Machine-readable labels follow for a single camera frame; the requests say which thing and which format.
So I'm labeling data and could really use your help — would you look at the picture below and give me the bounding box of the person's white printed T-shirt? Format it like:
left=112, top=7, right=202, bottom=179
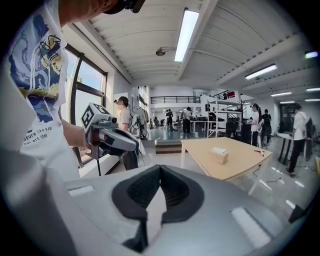
left=0, top=0, right=85, bottom=256

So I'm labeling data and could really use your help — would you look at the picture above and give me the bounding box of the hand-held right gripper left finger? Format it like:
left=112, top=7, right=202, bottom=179
left=111, top=164, right=161, bottom=253

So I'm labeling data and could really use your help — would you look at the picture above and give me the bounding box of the wooden tissue box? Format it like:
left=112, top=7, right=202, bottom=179
left=208, top=149, right=230, bottom=165

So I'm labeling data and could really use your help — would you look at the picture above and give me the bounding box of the white metal shelving rack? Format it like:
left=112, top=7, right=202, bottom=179
left=206, top=98, right=244, bottom=139

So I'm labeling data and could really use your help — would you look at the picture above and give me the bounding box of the person's chin and neck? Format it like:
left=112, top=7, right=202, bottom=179
left=58, top=0, right=118, bottom=27

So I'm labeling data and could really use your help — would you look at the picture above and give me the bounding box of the brown wooden step platform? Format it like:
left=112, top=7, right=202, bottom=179
left=154, top=138, right=183, bottom=155

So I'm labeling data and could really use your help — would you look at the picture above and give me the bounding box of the person's left forearm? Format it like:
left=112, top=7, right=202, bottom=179
left=58, top=109, right=88, bottom=148

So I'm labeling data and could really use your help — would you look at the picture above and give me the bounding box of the round ceiling fixture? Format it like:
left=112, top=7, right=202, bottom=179
left=155, top=46, right=176, bottom=57

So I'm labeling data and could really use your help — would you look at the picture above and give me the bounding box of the black pedestal standing desk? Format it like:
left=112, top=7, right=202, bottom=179
left=276, top=132, right=295, bottom=166

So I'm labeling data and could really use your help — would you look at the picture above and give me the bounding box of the black head-worn camera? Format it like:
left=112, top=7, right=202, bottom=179
left=102, top=0, right=146, bottom=15

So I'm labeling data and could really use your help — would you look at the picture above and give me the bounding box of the black mezzanine railing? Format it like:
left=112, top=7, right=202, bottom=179
left=149, top=95, right=201, bottom=105

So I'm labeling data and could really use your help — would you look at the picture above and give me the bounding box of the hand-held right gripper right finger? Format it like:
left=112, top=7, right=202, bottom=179
left=159, top=164, right=205, bottom=224

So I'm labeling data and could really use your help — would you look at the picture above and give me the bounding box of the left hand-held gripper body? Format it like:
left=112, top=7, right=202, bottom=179
left=80, top=101, right=119, bottom=161

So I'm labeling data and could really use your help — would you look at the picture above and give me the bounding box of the black coat stand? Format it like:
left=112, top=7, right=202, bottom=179
left=239, top=98, right=252, bottom=121

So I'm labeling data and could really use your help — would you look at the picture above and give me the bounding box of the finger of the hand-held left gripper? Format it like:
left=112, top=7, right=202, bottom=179
left=99, top=127, right=140, bottom=152
left=107, top=146, right=126, bottom=158

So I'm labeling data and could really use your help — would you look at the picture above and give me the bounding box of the black window frame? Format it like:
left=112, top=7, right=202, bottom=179
left=63, top=43, right=109, bottom=171

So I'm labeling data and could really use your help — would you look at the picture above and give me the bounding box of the person's left hand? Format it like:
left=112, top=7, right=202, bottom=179
left=83, top=128, right=101, bottom=153

